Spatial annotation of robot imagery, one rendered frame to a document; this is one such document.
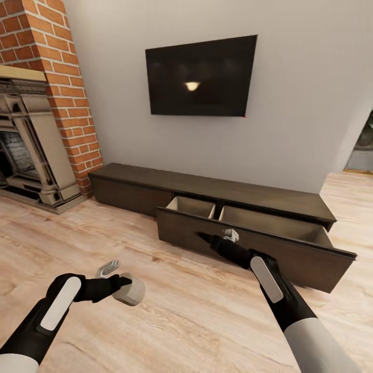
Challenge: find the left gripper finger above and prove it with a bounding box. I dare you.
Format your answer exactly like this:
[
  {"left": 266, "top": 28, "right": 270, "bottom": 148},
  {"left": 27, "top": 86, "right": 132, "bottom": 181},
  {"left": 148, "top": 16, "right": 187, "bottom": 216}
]
[{"left": 120, "top": 277, "right": 132, "bottom": 286}]

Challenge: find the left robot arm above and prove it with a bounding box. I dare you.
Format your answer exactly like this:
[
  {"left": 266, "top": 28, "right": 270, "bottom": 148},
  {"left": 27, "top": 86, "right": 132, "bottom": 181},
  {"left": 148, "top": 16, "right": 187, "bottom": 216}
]
[{"left": 0, "top": 260, "right": 132, "bottom": 373}]

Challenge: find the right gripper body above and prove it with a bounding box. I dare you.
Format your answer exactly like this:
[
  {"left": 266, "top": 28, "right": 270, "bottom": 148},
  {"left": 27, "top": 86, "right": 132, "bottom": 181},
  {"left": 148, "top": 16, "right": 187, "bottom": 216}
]
[{"left": 211, "top": 235, "right": 240, "bottom": 263}]

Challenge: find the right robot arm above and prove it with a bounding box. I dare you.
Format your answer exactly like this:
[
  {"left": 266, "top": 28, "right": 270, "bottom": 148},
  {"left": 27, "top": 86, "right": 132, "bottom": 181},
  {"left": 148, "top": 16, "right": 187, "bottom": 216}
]
[{"left": 196, "top": 229, "right": 363, "bottom": 373}]

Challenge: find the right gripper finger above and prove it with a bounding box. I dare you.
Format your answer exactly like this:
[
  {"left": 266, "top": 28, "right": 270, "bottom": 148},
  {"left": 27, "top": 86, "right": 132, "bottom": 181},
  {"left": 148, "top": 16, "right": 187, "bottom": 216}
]
[{"left": 196, "top": 232, "right": 217, "bottom": 244}]

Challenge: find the pillar candle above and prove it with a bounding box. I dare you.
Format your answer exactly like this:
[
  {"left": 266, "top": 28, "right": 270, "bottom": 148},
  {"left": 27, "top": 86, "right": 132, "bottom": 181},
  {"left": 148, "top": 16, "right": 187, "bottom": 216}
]
[{"left": 112, "top": 272, "right": 146, "bottom": 306}]

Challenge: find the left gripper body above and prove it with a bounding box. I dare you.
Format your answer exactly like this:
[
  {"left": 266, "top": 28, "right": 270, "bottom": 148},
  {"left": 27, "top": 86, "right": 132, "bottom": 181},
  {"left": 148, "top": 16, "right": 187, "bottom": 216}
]
[{"left": 91, "top": 274, "right": 121, "bottom": 303}]

